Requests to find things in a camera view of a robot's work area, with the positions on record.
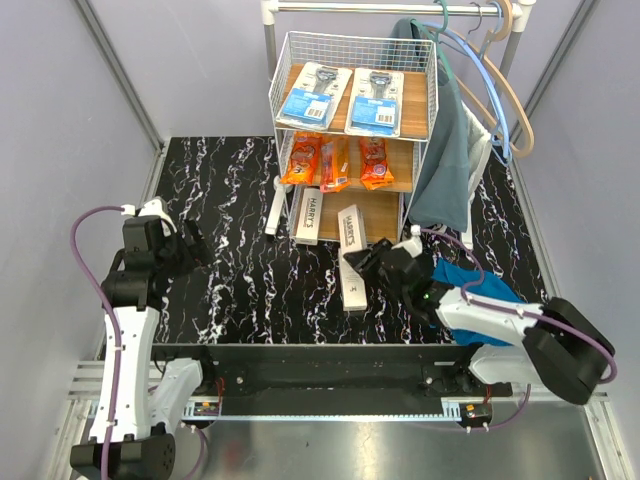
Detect white H logo box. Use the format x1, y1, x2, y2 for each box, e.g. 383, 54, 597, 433
338, 249, 367, 312

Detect white Harry's box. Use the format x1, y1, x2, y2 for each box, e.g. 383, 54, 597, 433
294, 187, 323, 245
338, 204, 367, 253

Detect orange razor bag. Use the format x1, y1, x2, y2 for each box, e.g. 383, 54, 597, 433
281, 132, 322, 185
359, 137, 395, 191
320, 135, 351, 194

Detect orange razor bag front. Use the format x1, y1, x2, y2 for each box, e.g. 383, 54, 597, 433
320, 135, 351, 194

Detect blue razor blister pack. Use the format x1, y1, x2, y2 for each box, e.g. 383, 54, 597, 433
344, 68, 404, 138

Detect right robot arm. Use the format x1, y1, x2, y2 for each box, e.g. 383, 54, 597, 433
343, 236, 615, 405

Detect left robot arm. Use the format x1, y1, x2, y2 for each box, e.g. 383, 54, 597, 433
70, 214, 216, 479

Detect blue crumpled cloth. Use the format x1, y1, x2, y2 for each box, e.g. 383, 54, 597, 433
432, 258, 521, 347

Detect grey-green hanging shirt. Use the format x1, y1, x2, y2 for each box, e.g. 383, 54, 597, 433
405, 47, 470, 232

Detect white towel on rack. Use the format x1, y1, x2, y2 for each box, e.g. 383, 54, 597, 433
462, 103, 492, 196

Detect light blue hanger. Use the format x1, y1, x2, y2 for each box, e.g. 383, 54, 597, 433
417, 0, 513, 166

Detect green hanger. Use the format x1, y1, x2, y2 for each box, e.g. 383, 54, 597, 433
409, 0, 459, 91

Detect beige wooden hanger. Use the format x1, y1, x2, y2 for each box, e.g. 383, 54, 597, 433
448, 0, 535, 159

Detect metal clothes rack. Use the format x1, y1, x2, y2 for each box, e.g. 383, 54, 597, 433
268, 20, 534, 245

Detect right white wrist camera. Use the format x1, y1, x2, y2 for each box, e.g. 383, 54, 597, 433
393, 225, 423, 258

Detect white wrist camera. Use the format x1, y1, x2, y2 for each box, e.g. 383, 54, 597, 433
393, 225, 423, 258
121, 197, 177, 236

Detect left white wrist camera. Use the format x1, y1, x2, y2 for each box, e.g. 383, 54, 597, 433
121, 197, 177, 236

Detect white wire shelf cart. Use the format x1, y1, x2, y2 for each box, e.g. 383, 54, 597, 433
269, 31, 438, 242

